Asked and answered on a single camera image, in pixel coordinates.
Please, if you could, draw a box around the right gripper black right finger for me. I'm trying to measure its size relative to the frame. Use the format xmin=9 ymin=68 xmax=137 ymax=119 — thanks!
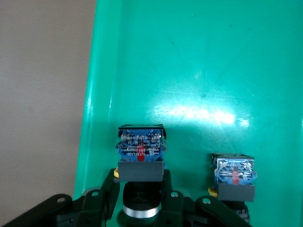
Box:
xmin=160 ymin=169 xmax=253 ymax=227

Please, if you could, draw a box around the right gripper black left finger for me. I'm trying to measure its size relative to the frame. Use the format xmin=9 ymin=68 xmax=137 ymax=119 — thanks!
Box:
xmin=1 ymin=168 xmax=122 ymax=227

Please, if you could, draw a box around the green plastic tray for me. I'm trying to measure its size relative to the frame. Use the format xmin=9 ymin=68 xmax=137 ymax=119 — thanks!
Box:
xmin=72 ymin=0 xmax=303 ymax=227

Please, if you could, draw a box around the green push button switch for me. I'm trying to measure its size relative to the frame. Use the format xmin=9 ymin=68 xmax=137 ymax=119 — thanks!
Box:
xmin=207 ymin=153 xmax=258 ymax=219
xmin=115 ymin=123 xmax=168 ymax=219

